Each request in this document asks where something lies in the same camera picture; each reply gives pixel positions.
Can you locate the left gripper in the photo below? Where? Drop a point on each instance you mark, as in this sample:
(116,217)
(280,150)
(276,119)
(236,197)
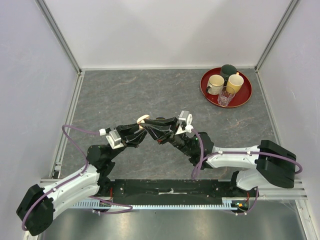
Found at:
(126,132)

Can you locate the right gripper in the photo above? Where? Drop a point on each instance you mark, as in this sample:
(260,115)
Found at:
(163,134)

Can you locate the white earbud charging case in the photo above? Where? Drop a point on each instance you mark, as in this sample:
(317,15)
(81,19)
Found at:
(141,120)

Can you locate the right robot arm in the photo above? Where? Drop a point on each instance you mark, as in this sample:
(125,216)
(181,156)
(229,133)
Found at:
(260,165)

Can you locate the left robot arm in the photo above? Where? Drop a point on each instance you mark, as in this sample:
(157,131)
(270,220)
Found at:
(41,205)

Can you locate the clear drinking glass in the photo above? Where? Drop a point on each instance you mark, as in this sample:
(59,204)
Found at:
(225,96)

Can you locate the yellow mug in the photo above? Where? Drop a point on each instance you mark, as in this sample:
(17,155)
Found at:
(234,83)

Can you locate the red round tray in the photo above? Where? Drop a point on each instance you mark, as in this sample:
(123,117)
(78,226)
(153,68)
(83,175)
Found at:
(240,98)

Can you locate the dark green mug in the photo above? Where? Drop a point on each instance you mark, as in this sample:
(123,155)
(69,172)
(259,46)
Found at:
(227,70)

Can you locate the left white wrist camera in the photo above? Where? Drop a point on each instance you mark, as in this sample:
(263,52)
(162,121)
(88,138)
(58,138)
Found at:
(114,139)

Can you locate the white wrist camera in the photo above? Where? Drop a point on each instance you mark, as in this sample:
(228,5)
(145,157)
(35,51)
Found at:
(114,139)
(184,123)

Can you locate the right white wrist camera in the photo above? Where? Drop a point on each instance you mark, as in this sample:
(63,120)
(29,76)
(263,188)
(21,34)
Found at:
(184,123)

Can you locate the white mug black handle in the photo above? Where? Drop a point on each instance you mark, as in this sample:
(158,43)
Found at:
(215,84)

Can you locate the white cable duct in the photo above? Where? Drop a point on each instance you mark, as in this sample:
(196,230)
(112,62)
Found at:
(227,204)

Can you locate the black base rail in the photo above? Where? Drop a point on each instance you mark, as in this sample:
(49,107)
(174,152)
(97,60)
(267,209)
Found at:
(157,187)

